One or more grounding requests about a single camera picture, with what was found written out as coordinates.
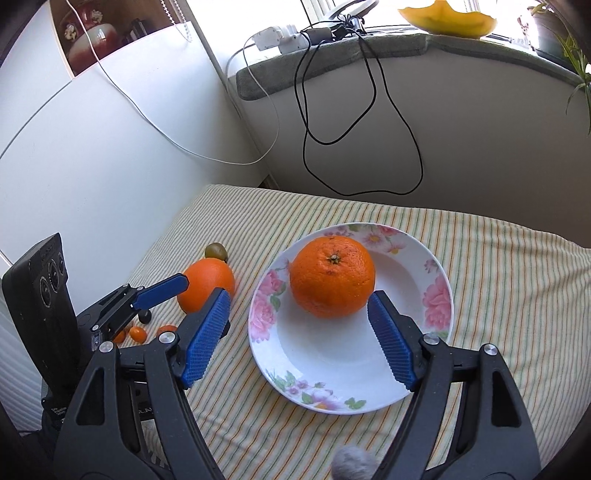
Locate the small dark grape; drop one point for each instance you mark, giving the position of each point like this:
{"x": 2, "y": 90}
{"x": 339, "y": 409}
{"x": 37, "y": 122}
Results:
{"x": 144, "y": 316}

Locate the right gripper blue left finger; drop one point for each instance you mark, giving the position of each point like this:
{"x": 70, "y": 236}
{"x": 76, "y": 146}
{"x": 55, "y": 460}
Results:
{"x": 200, "y": 333}

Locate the green yellow plum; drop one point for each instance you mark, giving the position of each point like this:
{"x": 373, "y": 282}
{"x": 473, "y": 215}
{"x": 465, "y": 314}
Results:
{"x": 217, "y": 251}

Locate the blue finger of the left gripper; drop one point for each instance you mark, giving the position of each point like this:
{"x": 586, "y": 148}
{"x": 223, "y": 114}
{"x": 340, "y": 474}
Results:
{"x": 147, "y": 298}

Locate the white power strip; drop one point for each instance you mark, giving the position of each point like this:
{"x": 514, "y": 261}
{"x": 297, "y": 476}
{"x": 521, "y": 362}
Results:
{"x": 285, "y": 38}

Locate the small mandarin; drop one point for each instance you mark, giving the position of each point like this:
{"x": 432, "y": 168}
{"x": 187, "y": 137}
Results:
{"x": 166, "y": 328}

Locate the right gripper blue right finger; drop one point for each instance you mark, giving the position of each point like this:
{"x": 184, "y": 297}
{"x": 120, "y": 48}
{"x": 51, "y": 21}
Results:
{"x": 389, "y": 326}

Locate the large smooth orange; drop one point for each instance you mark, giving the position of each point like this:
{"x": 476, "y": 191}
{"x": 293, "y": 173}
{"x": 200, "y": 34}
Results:
{"x": 204, "y": 276}

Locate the floral white plate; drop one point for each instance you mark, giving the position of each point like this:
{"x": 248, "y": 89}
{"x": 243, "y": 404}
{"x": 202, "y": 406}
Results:
{"x": 337, "y": 365}

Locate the large dimpled orange with stem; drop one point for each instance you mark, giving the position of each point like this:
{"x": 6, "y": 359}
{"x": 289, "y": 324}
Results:
{"x": 332, "y": 277}

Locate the small orange kumquat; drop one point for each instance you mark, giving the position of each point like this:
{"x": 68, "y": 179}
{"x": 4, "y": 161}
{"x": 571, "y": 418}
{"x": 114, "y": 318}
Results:
{"x": 137, "y": 334}

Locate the striped table cloth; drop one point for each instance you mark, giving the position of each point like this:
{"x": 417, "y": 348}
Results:
{"x": 524, "y": 290}

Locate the white cabinet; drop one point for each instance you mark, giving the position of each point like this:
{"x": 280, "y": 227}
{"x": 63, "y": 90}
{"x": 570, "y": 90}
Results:
{"x": 107, "y": 157}

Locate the potted spider plant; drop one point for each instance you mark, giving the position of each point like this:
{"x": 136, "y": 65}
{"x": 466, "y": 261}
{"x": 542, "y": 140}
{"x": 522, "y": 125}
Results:
{"x": 557, "y": 42}

